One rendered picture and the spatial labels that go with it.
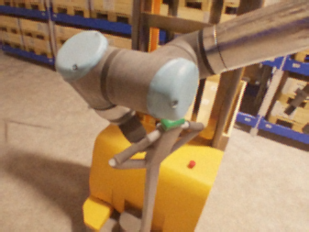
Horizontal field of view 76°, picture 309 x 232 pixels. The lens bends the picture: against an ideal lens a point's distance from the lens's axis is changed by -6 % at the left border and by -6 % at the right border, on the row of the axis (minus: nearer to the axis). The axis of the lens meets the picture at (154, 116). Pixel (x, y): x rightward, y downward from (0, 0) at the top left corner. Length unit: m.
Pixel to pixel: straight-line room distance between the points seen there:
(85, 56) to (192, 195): 1.07
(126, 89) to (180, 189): 1.03
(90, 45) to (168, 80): 0.13
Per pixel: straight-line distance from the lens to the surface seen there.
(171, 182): 1.28
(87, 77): 0.33
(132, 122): 0.48
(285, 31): 0.37
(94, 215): 1.71
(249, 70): 4.26
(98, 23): 3.68
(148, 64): 0.29
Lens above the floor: 1.81
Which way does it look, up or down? 34 degrees down
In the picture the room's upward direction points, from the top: 6 degrees clockwise
